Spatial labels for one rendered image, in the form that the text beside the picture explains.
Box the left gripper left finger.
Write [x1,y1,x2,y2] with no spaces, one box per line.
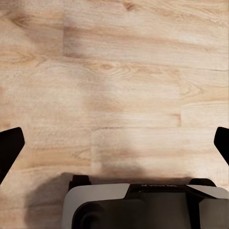
[0,127,25,184]

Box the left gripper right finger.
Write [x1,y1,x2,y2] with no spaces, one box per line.
[214,127,229,165]

